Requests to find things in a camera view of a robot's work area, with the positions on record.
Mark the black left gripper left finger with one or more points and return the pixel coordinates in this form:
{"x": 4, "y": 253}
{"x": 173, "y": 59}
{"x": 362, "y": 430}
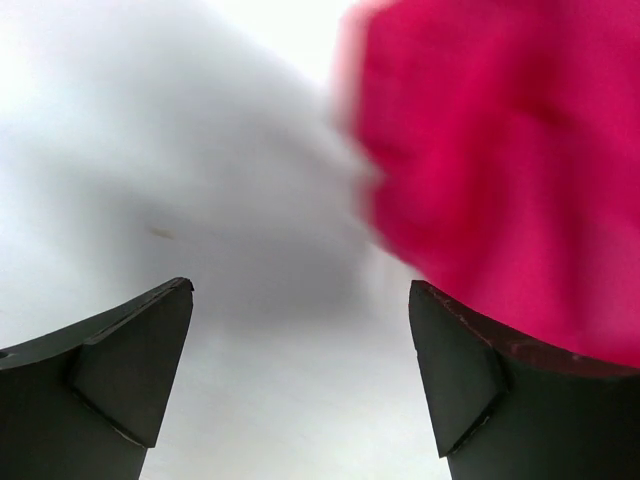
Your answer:
{"x": 88, "y": 400}

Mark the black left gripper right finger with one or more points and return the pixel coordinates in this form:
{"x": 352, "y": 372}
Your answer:
{"x": 506, "y": 406}

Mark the red t shirt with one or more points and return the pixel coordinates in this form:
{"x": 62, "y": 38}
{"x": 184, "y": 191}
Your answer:
{"x": 503, "y": 140}

